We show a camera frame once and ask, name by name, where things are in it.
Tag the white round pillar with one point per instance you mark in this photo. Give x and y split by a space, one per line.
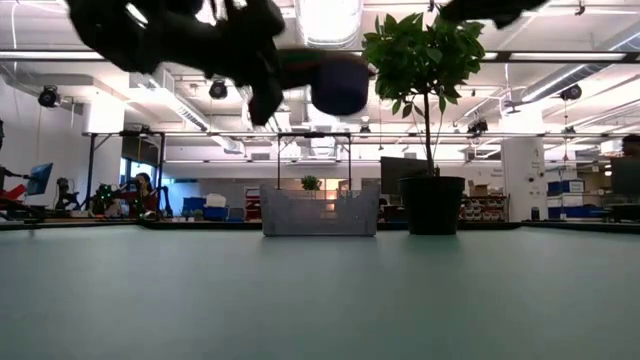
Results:
523 180

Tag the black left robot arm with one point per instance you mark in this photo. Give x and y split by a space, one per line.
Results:
125 35

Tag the blue storage bin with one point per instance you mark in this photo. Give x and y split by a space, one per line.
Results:
216 213

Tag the navy blue measuring cup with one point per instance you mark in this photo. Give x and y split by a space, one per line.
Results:
342 85

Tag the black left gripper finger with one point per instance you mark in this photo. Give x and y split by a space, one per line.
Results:
265 100

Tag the small background potted plant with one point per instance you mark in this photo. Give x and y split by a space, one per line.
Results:
310 182

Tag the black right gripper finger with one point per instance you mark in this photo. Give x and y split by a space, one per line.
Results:
465 10

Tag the green plant in black pot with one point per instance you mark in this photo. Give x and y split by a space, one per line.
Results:
425 55

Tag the green table mat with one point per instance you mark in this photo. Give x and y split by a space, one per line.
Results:
150 310

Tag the black background robot arm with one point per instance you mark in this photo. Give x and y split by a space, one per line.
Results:
65 192
105 197

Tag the white plastic container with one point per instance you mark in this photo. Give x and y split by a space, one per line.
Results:
216 200

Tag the black overhead light bar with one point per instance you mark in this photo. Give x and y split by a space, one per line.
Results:
50 56

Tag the black aluminium table frame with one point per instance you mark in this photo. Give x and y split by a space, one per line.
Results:
75 225

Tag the grey translucent plastic basket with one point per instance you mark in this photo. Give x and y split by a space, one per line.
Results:
320 215

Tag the person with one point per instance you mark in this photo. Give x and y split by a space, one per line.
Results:
631 145
144 192

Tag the black round hanging fixture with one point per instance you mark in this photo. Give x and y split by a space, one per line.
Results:
218 91
48 97
571 92

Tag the black monitor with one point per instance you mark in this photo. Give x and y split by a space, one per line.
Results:
626 180
400 170

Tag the blue monitor screen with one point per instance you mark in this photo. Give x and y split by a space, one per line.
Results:
40 177

